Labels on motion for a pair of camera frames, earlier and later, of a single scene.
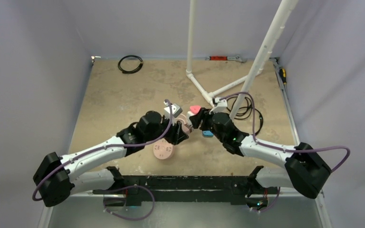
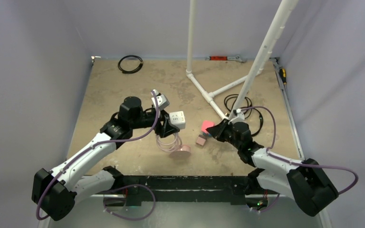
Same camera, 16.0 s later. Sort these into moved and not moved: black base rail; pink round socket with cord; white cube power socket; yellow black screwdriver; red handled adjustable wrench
Moved: white cube power socket; pink round socket with cord
Not moved: black base rail; yellow black screwdriver; red handled adjustable wrench
